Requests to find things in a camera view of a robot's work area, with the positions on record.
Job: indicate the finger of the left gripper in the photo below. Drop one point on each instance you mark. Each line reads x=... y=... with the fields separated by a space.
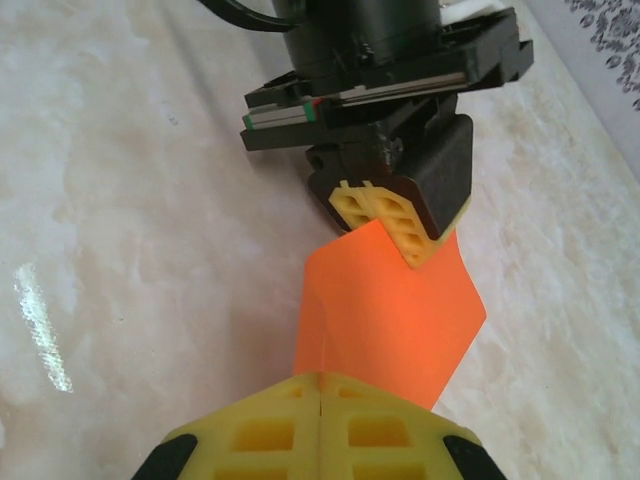
x=440 y=165
x=350 y=205

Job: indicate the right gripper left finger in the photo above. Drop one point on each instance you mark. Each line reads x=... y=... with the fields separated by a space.
x=260 y=435

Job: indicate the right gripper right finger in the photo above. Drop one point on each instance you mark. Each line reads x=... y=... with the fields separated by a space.
x=380 y=435

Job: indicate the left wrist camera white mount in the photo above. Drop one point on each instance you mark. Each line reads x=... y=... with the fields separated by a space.
x=467 y=9

